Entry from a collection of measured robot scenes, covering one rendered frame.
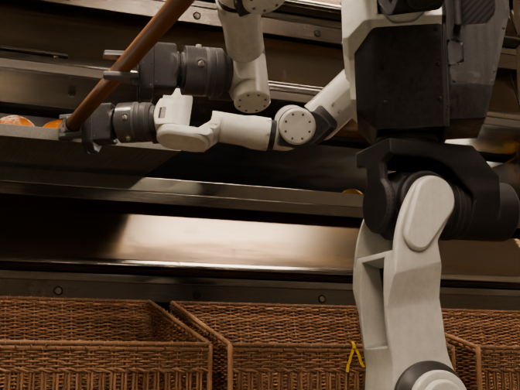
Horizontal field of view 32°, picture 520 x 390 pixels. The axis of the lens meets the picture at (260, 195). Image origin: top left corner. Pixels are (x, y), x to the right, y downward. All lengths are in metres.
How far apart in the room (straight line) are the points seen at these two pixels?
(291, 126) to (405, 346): 0.56
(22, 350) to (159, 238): 0.71
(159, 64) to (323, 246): 1.11
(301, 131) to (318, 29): 0.86
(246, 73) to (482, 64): 0.42
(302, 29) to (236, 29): 1.21
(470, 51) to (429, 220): 0.31
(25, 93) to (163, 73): 0.85
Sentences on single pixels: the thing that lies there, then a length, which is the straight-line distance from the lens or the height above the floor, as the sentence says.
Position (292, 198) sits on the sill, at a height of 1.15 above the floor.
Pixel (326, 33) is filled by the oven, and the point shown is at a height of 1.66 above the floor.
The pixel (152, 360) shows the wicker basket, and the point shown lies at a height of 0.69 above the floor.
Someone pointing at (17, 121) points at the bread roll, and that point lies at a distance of 2.10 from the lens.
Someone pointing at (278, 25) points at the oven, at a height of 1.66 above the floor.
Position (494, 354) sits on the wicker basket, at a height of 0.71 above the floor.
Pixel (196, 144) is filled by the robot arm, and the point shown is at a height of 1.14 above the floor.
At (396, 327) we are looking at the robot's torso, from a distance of 1.58.
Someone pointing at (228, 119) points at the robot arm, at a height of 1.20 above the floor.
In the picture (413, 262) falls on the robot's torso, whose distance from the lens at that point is 1.58.
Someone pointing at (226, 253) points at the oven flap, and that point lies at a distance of 2.44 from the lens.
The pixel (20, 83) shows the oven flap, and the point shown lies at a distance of 2.34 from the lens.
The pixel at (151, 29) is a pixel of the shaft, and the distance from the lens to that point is 1.42.
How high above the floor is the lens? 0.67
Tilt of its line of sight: 11 degrees up
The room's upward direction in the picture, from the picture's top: straight up
